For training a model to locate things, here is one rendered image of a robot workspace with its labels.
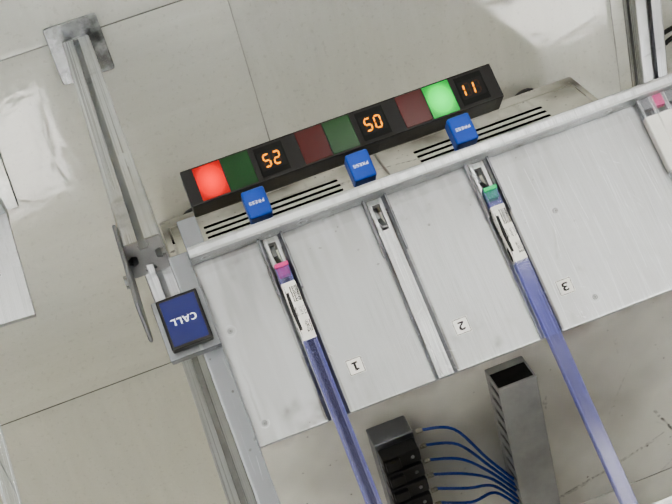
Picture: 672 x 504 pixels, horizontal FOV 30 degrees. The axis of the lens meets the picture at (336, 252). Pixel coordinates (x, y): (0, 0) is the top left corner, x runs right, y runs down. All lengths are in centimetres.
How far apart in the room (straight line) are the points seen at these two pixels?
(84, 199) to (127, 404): 40
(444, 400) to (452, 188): 37
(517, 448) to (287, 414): 46
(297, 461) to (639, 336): 46
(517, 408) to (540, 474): 12
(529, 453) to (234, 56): 76
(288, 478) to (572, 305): 47
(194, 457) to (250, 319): 110
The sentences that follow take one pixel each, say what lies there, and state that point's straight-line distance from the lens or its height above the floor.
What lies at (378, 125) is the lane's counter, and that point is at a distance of 129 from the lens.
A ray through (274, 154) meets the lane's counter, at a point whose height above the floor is 65.
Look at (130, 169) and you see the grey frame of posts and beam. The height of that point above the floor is 47.
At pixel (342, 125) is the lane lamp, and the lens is 128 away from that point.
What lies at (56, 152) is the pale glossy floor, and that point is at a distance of 195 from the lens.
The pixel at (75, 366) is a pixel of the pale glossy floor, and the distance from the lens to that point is 214.
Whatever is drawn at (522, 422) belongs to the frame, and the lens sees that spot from 155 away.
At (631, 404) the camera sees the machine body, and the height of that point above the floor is 62.
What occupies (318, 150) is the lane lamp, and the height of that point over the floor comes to 66.
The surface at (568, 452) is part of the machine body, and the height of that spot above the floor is 62.
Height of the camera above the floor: 178
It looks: 57 degrees down
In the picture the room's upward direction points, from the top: 149 degrees clockwise
